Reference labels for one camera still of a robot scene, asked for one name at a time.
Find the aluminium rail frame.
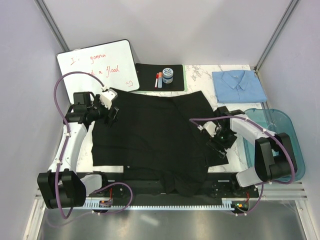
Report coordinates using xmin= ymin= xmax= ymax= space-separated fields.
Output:
xmin=34 ymin=178 xmax=307 ymax=201

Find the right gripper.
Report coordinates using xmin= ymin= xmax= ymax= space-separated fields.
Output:
xmin=206 ymin=126 xmax=238 ymax=159

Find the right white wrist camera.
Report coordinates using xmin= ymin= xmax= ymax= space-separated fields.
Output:
xmin=197 ymin=121 xmax=218 ymax=138

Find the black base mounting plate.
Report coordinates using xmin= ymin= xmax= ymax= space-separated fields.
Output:
xmin=51 ymin=171 xmax=260 ymax=203

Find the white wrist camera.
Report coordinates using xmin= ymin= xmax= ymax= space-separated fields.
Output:
xmin=197 ymin=121 xmax=218 ymax=138
xmin=99 ymin=86 xmax=118 ymax=110

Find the red marker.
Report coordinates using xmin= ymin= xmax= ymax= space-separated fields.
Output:
xmin=154 ymin=73 xmax=159 ymax=89

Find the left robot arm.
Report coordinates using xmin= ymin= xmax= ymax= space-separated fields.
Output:
xmin=37 ymin=89 xmax=119 ymax=209

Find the white dry erase board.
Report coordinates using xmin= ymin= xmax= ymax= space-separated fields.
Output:
xmin=56 ymin=39 xmax=140 ymax=92

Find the black mat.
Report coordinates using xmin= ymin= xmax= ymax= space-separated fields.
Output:
xmin=135 ymin=63 xmax=186 ymax=92

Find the light blue cable duct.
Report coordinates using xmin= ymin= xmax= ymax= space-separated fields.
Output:
xmin=73 ymin=198 xmax=242 ymax=211

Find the black long sleeve shirt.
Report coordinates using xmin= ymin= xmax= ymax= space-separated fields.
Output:
xmin=91 ymin=91 xmax=228 ymax=197

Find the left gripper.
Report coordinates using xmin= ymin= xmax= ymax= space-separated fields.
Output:
xmin=87 ymin=94 xmax=119 ymax=129

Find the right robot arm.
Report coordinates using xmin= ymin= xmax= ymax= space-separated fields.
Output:
xmin=201 ymin=107 xmax=298 ymax=197

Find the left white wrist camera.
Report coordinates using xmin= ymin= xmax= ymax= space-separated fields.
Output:
xmin=99 ymin=86 xmax=118 ymax=110

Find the blue lidded jar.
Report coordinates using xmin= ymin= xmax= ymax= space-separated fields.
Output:
xmin=162 ymin=67 xmax=174 ymax=84

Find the teal transparent plastic bin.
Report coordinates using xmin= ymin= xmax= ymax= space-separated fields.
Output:
xmin=244 ymin=108 xmax=306 ymax=181

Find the folded blue shirt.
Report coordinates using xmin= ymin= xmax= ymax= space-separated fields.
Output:
xmin=212 ymin=70 xmax=267 ymax=104

